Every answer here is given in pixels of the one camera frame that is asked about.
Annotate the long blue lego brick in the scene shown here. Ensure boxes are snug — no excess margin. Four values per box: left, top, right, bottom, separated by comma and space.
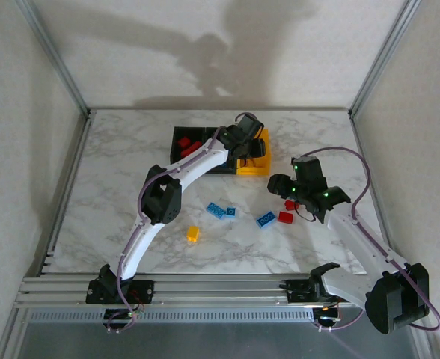
205, 202, 227, 219

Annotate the yellow plastic bin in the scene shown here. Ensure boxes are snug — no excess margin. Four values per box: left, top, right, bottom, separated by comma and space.
236, 127, 273, 177

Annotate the black plastic bin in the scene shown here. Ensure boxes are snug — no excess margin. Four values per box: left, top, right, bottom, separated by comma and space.
204, 126, 239, 176
170, 126, 208, 169

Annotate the grey metal panel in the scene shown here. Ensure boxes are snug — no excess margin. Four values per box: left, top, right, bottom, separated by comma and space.
2, 306, 436, 359

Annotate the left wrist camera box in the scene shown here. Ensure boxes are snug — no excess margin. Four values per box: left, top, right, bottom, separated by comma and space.
236, 114, 265, 138

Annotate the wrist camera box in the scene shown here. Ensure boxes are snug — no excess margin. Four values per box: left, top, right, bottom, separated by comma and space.
291, 155, 328, 188
236, 114, 265, 138

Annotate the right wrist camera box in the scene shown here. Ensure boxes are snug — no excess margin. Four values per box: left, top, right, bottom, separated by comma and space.
291, 155, 328, 188

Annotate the aluminium table edge rail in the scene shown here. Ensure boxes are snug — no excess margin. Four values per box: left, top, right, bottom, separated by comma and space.
36, 110, 96, 277
88, 107, 352, 113

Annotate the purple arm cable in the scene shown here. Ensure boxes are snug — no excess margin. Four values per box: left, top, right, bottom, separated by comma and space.
103, 111, 260, 334
293, 146, 440, 334

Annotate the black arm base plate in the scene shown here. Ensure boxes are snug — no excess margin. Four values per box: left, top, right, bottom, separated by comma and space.
286, 278, 355, 304
85, 279, 156, 304

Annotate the aluminium rail frame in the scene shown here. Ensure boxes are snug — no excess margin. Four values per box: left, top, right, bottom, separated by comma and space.
14, 274, 424, 310

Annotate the slotted metal cable duct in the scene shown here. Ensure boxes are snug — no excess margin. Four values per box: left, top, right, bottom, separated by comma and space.
24, 308, 315, 323

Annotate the aluminium frame post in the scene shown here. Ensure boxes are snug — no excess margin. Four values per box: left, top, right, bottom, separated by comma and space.
348, 0, 420, 117
16, 0, 91, 116

